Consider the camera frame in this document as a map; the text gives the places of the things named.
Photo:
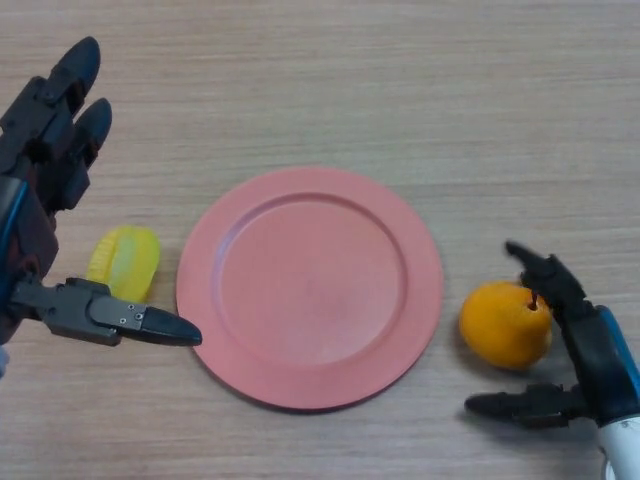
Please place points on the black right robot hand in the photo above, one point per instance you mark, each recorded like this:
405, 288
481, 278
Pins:
597, 360

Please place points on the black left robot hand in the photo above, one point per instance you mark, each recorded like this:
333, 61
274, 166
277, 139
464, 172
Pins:
35, 135

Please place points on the yellow pear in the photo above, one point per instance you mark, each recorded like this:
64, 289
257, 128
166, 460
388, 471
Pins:
500, 327

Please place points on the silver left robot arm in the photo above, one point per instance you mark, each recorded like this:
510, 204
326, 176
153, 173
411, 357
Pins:
2, 362

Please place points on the pink round plate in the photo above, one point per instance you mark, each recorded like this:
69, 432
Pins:
310, 290

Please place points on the yellow starfruit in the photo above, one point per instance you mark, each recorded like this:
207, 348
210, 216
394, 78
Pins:
130, 260

